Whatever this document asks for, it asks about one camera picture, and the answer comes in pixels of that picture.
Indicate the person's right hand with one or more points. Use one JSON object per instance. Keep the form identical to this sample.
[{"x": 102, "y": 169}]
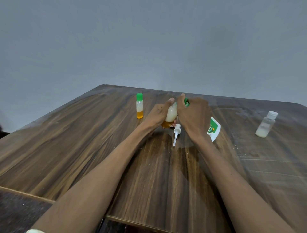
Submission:
[{"x": 195, "y": 117}]

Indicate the person's left hand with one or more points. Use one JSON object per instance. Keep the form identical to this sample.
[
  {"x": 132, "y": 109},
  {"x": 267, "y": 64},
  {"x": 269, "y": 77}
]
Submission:
[{"x": 157, "y": 115}]

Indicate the person's left thumb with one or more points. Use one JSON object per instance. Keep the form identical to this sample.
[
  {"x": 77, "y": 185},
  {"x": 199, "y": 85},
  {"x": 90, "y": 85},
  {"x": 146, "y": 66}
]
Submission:
[{"x": 169, "y": 102}]

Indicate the person's right thumb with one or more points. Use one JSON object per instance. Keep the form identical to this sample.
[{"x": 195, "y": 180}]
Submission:
[{"x": 181, "y": 100}]

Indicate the green bottle cap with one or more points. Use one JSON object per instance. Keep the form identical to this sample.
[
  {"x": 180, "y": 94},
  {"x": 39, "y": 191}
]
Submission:
[{"x": 186, "y": 102}]

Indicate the small bottle with orange-white liquid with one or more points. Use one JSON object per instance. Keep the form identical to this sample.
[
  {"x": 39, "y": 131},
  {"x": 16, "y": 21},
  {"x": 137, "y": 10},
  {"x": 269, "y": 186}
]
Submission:
[{"x": 170, "y": 115}]

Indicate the person's left forearm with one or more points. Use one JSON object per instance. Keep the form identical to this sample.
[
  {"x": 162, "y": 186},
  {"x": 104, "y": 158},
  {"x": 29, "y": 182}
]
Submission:
[{"x": 96, "y": 182}]

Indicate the person's right forearm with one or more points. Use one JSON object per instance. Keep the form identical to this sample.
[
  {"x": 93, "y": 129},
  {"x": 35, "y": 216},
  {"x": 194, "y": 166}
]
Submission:
[{"x": 237, "y": 189}]

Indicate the small green-capped bottle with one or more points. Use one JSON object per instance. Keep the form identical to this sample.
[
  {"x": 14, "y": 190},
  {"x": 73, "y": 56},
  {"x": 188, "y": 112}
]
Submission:
[{"x": 139, "y": 106}]

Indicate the white pump dispenser head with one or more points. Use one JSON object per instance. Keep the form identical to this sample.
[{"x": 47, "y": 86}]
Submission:
[{"x": 176, "y": 134}]

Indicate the white bottle with green label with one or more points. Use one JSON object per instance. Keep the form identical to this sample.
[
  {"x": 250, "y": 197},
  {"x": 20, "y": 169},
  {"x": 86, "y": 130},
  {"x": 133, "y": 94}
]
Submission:
[{"x": 214, "y": 129}]

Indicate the clear white-capped bottle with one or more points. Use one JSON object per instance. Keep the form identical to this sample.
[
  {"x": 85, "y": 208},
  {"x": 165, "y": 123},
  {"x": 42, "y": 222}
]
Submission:
[{"x": 266, "y": 124}]

